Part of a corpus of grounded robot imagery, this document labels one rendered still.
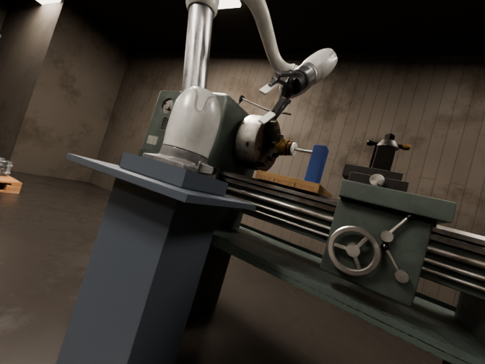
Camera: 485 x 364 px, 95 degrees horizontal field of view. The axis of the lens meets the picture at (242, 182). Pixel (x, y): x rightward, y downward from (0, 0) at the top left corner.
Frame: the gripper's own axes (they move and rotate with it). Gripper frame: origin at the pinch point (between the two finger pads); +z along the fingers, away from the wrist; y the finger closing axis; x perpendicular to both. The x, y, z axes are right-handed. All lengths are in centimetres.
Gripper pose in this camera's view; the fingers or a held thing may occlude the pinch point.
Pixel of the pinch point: (263, 107)
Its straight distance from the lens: 85.7
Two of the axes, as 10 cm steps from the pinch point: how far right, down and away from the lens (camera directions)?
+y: -0.5, -5.0, -8.6
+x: 6.9, 6.1, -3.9
